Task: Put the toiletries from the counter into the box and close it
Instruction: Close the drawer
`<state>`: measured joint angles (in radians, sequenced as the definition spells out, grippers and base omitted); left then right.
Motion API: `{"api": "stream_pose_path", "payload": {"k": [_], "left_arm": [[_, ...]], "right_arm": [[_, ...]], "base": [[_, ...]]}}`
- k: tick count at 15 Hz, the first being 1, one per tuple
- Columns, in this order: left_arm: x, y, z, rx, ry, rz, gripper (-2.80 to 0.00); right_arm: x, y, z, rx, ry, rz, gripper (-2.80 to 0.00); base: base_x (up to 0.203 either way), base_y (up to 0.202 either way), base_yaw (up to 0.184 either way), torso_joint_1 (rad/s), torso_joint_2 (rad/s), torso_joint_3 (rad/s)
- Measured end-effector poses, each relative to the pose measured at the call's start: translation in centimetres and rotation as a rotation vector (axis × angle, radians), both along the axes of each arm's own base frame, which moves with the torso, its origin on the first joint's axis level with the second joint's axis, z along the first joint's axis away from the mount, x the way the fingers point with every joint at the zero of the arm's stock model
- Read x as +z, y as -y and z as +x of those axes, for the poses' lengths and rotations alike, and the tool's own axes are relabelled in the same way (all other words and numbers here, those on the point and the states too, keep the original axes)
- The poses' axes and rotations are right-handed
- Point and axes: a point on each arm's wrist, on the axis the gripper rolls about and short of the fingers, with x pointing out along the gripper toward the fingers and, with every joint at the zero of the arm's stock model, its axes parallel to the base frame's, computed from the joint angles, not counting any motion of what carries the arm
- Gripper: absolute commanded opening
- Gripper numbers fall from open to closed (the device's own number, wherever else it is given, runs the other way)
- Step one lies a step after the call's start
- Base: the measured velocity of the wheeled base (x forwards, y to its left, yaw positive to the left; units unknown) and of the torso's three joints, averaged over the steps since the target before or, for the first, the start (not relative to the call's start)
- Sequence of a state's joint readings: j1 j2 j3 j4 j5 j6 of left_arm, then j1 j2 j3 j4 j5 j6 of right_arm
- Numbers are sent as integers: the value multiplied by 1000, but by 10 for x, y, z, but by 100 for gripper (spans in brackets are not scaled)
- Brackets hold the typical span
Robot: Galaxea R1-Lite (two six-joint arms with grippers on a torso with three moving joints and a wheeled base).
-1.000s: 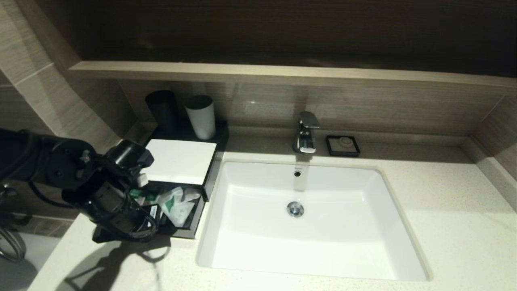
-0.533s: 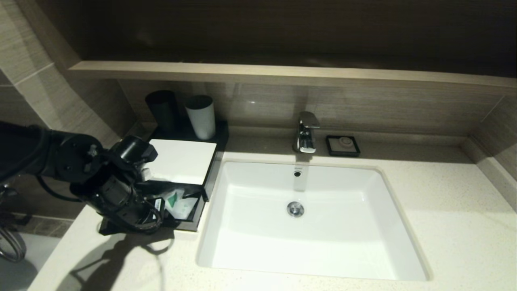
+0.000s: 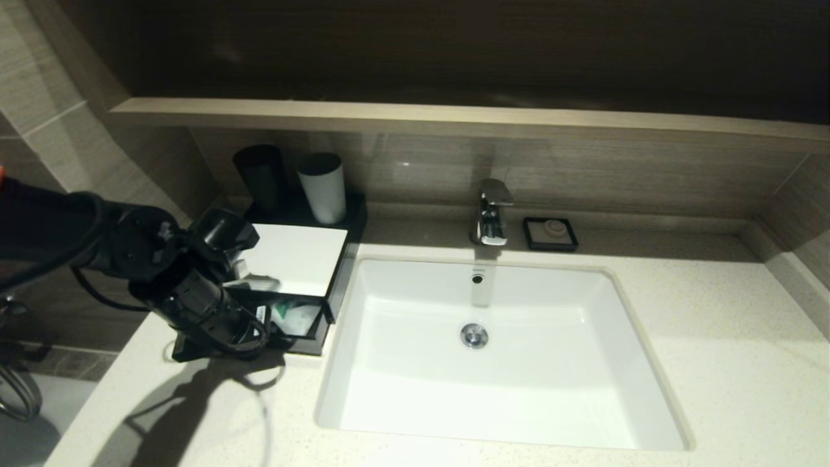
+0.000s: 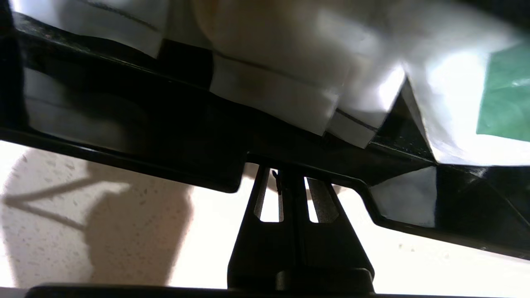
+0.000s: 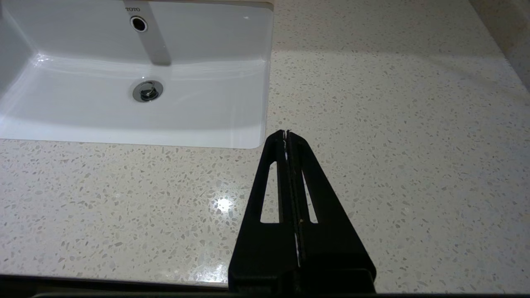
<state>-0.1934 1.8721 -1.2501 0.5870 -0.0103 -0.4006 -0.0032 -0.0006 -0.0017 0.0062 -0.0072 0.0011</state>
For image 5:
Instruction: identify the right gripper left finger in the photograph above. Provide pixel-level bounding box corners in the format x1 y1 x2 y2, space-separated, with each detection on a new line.
228 130 300 274

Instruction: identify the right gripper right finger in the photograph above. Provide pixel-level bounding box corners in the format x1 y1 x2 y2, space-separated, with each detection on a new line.
289 130 376 272

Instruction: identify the sink overflow ring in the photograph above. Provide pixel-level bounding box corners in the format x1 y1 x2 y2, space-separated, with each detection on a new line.
130 15 149 33

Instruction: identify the chrome drain plug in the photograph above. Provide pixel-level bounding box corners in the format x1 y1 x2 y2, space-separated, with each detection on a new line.
132 80 164 103

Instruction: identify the white sink basin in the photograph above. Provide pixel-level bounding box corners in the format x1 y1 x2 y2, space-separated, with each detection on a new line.
0 0 274 149

